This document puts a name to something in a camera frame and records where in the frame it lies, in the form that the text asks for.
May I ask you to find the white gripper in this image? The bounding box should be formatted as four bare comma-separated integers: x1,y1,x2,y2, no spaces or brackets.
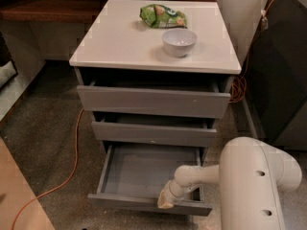
157,179,184,209

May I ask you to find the grey bottom drawer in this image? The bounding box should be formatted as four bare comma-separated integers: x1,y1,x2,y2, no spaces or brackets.
88,143,212,217

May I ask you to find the grey drawer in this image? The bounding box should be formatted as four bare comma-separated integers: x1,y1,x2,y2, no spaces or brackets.
88,143,212,217
92,113,217,147
77,79,230,119

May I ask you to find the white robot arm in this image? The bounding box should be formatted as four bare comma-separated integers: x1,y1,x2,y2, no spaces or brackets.
157,137,302,230

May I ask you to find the grey middle drawer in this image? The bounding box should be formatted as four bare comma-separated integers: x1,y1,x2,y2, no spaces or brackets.
92,113,217,147

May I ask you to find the grey top drawer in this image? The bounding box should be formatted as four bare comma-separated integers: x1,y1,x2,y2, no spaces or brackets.
77,79,230,119

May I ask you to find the grey drawer cabinet white top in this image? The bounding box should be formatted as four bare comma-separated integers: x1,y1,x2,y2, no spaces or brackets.
68,0,243,165

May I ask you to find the dark grey side cabinet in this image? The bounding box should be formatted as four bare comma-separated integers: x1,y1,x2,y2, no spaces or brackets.
245,0,307,151

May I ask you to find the white ceramic bowl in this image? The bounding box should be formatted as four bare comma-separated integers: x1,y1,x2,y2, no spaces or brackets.
162,28,198,58

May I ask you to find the green snack bag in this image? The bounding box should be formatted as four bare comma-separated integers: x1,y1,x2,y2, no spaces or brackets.
139,4,187,29

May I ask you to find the dark wooden shelf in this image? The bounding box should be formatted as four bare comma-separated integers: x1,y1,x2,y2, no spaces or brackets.
0,0,216,24

